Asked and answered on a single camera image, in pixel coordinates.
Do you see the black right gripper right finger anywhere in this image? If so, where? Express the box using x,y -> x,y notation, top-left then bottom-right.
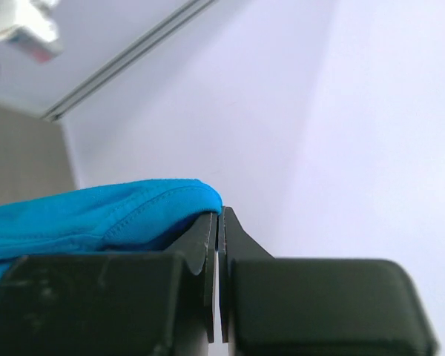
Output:
217,207 -> 439,355

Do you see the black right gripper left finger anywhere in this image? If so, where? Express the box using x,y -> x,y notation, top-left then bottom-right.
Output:
0,214 -> 217,355

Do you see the blue t shirt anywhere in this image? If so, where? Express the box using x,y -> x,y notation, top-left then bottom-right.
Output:
0,179 -> 223,278

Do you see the aluminium frame post left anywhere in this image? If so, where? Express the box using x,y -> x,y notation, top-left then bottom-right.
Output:
39,0 -> 215,122

